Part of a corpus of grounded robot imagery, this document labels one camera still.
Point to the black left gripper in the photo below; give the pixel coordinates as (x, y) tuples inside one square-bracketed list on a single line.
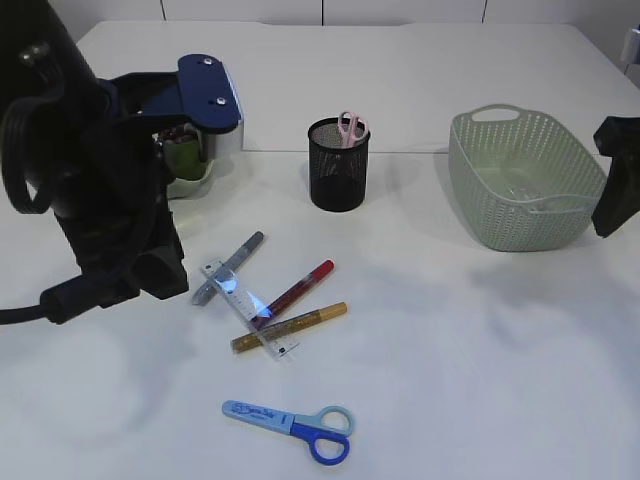
[(114, 210)]

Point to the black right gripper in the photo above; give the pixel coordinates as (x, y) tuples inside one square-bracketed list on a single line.
[(618, 139)]

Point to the purple grape bunch with leaves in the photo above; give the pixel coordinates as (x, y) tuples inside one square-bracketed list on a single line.
[(182, 152)]

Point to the clear plastic sheet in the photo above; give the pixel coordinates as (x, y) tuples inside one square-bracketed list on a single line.
[(526, 193)]

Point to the pink scissors with sheath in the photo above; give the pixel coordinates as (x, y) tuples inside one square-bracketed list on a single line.
[(352, 128)]

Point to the blue scissors with sheath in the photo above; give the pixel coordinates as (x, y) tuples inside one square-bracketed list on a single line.
[(309, 428)]

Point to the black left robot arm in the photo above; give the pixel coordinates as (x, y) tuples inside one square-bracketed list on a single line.
[(68, 148)]

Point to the green wavy glass plate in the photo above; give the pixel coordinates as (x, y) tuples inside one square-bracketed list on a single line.
[(180, 189)]

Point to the green plastic woven basket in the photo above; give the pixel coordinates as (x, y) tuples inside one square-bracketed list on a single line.
[(533, 148)]

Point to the silver glitter pen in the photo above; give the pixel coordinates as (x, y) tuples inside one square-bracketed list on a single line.
[(206, 292)]

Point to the gold glitter pen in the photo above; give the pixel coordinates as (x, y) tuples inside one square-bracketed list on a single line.
[(293, 325)]

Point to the clear plastic ruler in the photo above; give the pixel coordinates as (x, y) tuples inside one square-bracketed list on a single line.
[(252, 311)]

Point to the red glitter pen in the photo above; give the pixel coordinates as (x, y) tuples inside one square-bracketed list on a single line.
[(293, 294)]

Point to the black mesh pen holder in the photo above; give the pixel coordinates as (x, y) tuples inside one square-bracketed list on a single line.
[(337, 176)]

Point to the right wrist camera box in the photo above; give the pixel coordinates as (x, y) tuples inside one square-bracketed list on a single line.
[(630, 53)]

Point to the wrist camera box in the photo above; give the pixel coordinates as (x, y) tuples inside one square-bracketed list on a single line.
[(210, 101), (630, 53)]

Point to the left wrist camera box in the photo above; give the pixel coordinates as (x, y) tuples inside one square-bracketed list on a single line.
[(210, 101)]

